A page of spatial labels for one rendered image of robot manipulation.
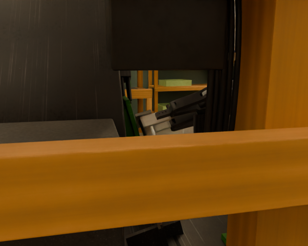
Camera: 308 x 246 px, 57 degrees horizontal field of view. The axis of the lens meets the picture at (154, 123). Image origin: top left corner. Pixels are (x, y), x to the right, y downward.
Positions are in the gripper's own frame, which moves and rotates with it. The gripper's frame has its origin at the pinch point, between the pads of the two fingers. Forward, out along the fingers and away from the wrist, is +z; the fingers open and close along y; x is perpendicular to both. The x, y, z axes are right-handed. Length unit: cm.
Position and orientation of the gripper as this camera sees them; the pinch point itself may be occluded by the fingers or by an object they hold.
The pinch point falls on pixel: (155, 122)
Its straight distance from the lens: 69.5
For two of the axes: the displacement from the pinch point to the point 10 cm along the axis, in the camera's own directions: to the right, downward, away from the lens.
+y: -0.4, -5.3, -8.5
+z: -9.4, 3.0, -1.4
